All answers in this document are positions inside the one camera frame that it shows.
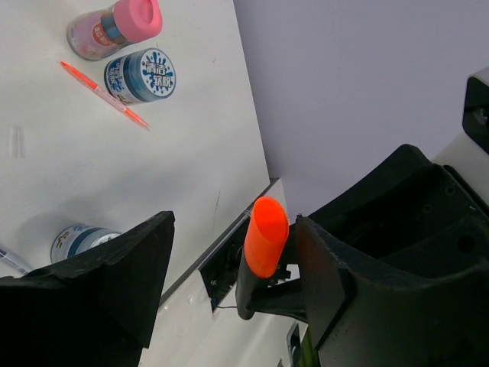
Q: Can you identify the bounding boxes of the blue slime jar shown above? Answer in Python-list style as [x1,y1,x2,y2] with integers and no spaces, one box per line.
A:
[104,47,176,106]
[50,224,121,264]

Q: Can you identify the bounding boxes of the grey ballpoint pen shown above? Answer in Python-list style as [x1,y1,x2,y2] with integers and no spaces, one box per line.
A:
[0,248,33,274]

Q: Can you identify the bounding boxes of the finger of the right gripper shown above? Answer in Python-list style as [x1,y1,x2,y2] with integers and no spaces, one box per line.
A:
[244,265,306,320]

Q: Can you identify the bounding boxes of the orange cap highlighter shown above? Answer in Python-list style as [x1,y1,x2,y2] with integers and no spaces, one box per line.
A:
[235,196,290,320]

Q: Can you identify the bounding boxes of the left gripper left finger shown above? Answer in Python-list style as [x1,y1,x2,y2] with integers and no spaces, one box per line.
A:
[1,211,175,366]

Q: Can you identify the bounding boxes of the clear pen cap right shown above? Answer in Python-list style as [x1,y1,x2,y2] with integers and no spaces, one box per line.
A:
[8,126,25,159]

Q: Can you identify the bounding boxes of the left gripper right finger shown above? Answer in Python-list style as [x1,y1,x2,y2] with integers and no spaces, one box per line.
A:
[295,145,488,366]

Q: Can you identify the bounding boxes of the pink cap bottle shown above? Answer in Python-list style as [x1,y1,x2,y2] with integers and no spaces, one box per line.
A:
[66,0,163,61]

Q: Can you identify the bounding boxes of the orange ballpoint pen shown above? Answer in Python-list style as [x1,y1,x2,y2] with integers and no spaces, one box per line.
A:
[60,61,151,130]

